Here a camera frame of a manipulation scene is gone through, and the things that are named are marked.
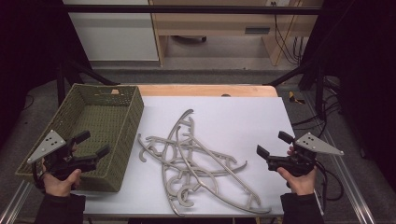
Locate person's right hand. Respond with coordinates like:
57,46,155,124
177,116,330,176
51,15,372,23
276,166,318,197

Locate black horizontal frame bar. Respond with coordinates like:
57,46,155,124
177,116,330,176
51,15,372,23
62,4,323,15

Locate white table mat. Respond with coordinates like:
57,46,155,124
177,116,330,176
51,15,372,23
74,95,297,218

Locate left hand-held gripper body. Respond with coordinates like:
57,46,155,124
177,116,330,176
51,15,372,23
27,129,98,181

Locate black metal stand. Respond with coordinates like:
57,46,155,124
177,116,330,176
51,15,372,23
55,59,121,107
263,59,328,119

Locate aluminium rail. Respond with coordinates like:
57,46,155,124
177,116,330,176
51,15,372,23
0,180,34,224
303,92,378,224

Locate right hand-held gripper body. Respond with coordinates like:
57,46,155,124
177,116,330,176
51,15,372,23
266,132,345,178

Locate bundle of hanging black cables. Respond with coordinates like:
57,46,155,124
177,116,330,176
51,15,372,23
270,1,310,66

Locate green woven basket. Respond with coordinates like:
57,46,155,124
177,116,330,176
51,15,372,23
15,83,145,193

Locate white cabinet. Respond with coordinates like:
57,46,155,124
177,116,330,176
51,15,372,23
63,0,160,63

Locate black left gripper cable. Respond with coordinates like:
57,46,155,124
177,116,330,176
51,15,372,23
30,161,46,191

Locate person's left hand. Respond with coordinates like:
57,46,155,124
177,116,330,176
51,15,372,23
41,169,83,198

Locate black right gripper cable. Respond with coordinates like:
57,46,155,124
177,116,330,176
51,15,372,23
313,160,331,214

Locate black floor cables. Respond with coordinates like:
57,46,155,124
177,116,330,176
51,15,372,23
290,76,345,202

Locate dark curtain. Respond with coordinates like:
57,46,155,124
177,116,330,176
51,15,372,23
298,0,396,190
0,0,92,148

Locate yellow and black tool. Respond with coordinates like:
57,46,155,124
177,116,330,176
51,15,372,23
288,91,306,105

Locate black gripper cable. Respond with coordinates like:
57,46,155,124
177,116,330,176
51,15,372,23
30,161,46,191
313,160,331,214

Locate light wooden desk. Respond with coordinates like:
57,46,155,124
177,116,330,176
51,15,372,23
148,0,325,67

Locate thin black floor cable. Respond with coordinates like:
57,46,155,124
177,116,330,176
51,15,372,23
21,93,35,112

